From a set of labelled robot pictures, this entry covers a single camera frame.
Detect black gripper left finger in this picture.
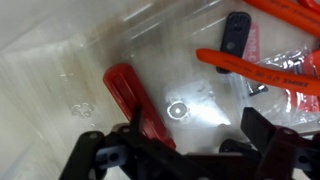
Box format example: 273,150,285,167
59,105,209,180

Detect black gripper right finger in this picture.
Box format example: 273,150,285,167
218,106,320,180

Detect clear plastic storage bin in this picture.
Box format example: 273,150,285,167
0,0,320,180

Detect black plastic tag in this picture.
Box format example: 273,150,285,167
215,11,253,75

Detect orange-handled pliers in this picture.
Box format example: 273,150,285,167
195,0,320,98

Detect red screwdriver handle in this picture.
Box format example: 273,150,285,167
102,63,177,151

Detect clear bag of screws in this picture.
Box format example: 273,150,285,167
229,22,320,135

